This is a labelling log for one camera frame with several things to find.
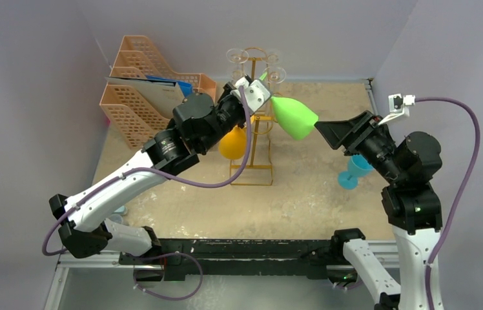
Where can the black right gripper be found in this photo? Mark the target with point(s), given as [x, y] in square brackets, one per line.
[361, 132]

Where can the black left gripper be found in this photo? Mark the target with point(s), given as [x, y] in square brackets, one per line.
[226, 95]

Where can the yellow plastic goblet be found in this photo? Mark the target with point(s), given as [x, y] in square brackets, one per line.
[233, 145]

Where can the blue plastic goblet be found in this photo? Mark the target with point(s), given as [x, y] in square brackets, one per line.
[357, 167]

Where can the green plastic goblet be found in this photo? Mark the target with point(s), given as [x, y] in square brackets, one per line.
[294, 117]

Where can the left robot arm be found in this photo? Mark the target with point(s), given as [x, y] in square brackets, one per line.
[197, 124]

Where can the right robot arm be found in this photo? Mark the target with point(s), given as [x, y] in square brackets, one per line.
[412, 207]

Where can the grey paper folder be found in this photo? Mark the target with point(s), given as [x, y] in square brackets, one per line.
[163, 95]

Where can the peach plastic file organizer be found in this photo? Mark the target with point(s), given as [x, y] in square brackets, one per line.
[131, 114]

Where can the blue small container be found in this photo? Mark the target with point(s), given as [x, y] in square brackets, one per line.
[122, 211]

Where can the small clear plastic cup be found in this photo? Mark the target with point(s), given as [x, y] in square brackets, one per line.
[116, 218]

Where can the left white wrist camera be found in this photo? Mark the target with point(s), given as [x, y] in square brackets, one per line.
[256, 93]

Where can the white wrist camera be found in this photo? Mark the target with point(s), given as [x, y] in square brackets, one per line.
[398, 107]
[256, 93]

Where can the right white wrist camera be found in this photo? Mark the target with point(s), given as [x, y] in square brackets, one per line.
[398, 107]

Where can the gold wire wine glass rack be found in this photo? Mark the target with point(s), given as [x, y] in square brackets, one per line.
[259, 169]

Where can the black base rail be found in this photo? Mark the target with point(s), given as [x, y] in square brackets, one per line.
[312, 259]

